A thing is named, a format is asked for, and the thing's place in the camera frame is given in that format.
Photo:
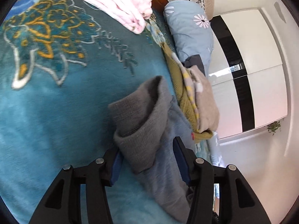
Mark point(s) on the dark navy folded garment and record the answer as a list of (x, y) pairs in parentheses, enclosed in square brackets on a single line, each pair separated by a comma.
[(194, 60)]

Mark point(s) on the teal floral bed blanket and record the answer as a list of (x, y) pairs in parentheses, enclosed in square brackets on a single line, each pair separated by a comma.
[(62, 63)]

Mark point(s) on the white black striped wardrobe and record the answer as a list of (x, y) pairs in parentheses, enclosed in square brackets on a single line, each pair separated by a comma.
[(246, 73)]

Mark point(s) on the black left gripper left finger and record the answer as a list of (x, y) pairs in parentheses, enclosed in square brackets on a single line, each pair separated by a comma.
[(61, 202)]

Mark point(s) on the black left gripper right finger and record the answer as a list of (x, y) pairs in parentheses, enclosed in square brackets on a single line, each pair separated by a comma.
[(222, 195)]

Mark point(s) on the green hanging plant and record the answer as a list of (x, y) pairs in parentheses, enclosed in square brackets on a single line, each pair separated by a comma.
[(274, 127)]

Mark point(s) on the light blue floral quilt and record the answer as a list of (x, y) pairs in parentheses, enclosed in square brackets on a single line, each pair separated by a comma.
[(191, 31)]

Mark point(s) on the beige folded garment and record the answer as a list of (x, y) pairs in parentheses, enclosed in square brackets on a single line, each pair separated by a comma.
[(200, 94)]

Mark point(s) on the olive yellow folded garment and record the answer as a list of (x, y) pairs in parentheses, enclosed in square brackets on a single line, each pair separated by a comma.
[(181, 95)]

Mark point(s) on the grey knit sweater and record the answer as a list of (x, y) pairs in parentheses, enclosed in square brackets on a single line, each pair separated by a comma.
[(146, 122)]

